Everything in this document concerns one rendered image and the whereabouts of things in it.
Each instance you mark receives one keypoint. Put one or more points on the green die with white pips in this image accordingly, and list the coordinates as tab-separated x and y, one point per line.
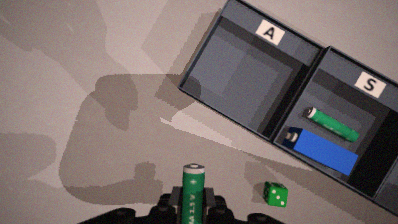
275	194

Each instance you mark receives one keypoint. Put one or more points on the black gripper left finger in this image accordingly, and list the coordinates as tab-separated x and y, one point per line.
167	211

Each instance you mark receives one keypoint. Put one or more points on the dark grey three-compartment bin rack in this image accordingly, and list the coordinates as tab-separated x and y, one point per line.
258	87

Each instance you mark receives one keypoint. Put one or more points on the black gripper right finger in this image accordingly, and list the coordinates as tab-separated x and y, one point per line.
215	211

